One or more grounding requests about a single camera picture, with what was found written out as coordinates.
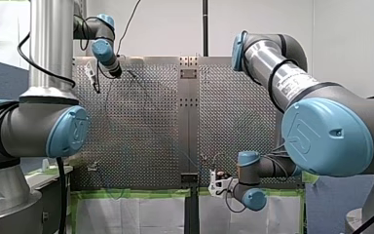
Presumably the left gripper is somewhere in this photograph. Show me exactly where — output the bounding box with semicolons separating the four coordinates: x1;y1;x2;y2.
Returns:
111;65;124;80

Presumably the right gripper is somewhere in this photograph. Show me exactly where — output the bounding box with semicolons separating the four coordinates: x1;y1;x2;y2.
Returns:
215;170;238;195

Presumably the blue cable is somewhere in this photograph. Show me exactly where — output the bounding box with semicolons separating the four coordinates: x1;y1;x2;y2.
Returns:
102;69;226;200

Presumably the black upright pole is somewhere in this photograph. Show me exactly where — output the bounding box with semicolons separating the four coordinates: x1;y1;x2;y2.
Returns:
202;0;209;58

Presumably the grey board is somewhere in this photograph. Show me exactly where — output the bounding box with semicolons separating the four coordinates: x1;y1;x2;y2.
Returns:
305;175;374;234

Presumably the grey side table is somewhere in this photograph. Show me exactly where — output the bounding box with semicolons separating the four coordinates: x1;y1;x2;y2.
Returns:
24;164;74;234

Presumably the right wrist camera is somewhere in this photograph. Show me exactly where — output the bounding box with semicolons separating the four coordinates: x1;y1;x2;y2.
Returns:
207;169;235;199

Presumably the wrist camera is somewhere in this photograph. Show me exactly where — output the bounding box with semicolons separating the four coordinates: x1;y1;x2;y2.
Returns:
85;58;101;96
207;169;235;199

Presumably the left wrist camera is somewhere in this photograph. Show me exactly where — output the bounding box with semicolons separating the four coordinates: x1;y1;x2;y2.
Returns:
85;58;101;96

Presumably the thin black cable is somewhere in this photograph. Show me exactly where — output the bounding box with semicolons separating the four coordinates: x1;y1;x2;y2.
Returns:
115;0;142;57

